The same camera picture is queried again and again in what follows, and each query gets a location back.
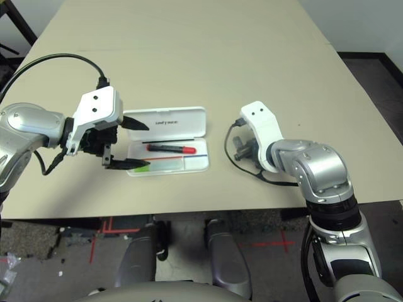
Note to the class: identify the green translucent highlighter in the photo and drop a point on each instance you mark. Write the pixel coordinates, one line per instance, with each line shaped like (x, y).
(157, 167)

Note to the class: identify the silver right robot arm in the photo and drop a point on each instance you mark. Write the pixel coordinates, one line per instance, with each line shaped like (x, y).
(315, 163)

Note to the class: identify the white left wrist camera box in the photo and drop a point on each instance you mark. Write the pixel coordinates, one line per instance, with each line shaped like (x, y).
(97, 107)

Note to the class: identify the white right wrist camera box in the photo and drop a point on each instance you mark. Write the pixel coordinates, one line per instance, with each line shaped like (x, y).
(261, 122)

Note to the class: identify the grey robot right leg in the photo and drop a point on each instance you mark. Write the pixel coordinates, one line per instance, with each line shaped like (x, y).
(226, 261)

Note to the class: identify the black marker with red cap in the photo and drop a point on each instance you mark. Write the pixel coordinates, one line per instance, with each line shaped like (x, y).
(170, 148)

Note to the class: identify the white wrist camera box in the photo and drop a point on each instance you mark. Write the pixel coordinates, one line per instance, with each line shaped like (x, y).
(261, 122)
(97, 107)

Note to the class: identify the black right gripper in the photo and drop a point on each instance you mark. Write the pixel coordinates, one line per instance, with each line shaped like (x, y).
(247, 149)

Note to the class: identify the white Unitree pencil case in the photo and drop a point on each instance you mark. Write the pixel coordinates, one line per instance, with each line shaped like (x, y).
(189, 121)

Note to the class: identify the side table with black legs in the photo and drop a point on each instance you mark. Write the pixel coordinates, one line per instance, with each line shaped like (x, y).
(23, 22)

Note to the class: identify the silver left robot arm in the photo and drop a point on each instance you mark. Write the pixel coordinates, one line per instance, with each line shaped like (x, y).
(25, 122)

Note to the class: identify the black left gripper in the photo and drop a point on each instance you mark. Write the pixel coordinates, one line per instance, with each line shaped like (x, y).
(94, 141)

